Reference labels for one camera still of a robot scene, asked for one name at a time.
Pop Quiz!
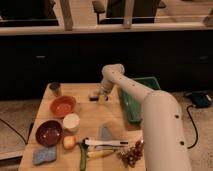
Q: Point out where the black power adapter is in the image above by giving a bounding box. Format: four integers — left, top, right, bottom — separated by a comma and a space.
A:
190, 92, 212, 108

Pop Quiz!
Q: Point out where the orange bowl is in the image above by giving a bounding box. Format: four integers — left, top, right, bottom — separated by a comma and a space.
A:
49, 96, 76, 118

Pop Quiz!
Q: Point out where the dark metal cup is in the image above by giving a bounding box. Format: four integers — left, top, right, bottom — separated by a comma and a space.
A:
49, 82, 61, 97

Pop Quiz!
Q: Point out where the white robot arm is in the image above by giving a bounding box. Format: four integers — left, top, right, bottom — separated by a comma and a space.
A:
99, 64, 192, 171

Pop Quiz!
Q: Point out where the white round container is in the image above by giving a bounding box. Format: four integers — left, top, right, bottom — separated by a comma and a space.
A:
63, 113, 80, 133

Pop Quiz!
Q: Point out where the yellow onion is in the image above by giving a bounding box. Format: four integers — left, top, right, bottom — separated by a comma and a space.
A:
63, 136, 76, 150

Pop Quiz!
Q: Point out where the green cucumber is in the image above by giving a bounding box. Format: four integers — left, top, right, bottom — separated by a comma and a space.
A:
78, 139, 88, 171

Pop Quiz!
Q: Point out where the blue grey cloth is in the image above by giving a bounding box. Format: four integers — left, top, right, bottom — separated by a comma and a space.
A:
95, 124, 114, 150

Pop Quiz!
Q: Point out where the black whiteboard eraser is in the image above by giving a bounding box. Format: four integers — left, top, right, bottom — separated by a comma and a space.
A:
89, 93, 99, 101

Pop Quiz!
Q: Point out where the black floor cable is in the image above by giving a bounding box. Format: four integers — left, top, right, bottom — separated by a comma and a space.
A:
185, 104, 200, 150

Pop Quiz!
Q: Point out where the green plastic tray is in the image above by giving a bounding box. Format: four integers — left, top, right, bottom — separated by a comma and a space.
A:
121, 77, 161, 124

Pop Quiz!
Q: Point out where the yellow corn cob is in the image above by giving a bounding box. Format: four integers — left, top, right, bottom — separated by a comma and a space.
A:
87, 150, 114, 158

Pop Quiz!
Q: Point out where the white marker pen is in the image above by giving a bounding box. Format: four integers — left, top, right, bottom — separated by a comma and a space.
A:
85, 139, 128, 147

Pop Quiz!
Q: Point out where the dark red bowl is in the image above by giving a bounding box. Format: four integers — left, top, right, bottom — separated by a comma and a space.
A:
35, 120, 62, 147

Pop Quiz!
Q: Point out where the purple grape bunch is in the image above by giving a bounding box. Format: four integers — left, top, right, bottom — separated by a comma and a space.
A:
118, 140, 144, 168

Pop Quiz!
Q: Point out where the blue sponge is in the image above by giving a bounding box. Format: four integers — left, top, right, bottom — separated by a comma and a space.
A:
32, 146, 57, 165

